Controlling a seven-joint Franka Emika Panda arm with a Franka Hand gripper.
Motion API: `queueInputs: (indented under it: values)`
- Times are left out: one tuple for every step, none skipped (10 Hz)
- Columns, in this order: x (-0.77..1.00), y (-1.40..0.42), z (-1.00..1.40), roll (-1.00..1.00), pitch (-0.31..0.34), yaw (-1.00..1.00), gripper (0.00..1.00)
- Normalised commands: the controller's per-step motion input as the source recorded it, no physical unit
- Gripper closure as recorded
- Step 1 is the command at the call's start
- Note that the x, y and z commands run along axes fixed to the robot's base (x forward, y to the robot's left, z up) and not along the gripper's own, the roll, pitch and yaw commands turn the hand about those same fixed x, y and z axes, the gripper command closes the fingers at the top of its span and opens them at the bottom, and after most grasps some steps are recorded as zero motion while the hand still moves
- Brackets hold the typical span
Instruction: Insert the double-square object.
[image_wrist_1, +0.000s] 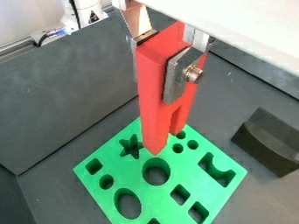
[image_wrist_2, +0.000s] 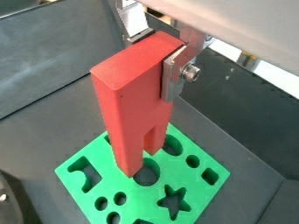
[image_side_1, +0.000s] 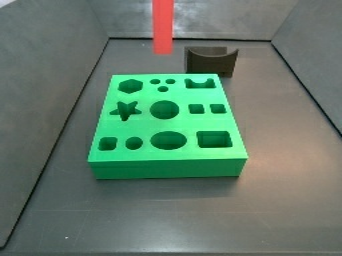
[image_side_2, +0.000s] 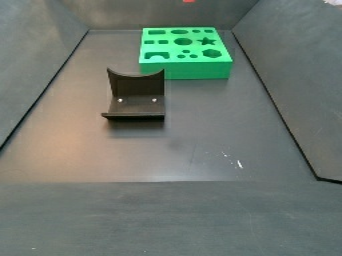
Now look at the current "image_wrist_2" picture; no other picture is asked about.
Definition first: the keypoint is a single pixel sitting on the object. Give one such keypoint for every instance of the black curved holder stand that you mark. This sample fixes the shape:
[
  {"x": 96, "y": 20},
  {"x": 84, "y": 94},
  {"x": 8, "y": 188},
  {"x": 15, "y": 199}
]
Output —
[{"x": 11, "y": 214}]

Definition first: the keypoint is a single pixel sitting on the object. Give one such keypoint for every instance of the red double-square peg block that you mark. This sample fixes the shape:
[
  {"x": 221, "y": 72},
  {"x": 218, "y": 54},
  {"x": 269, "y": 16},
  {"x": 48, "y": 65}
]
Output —
[{"x": 127, "y": 80}]

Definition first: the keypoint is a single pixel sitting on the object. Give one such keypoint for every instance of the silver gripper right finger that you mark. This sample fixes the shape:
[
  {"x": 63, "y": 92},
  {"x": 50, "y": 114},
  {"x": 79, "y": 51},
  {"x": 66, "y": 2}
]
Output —
[{"x": 178, "y": 67}]

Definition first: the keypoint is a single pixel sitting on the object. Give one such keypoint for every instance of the green shape-sorter block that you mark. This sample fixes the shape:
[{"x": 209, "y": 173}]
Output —
[{"x": 170, "y": 195}]

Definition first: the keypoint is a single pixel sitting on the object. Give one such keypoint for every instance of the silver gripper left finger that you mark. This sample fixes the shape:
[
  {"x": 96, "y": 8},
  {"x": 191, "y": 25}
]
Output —
[{"x": 134, "y": 25}]

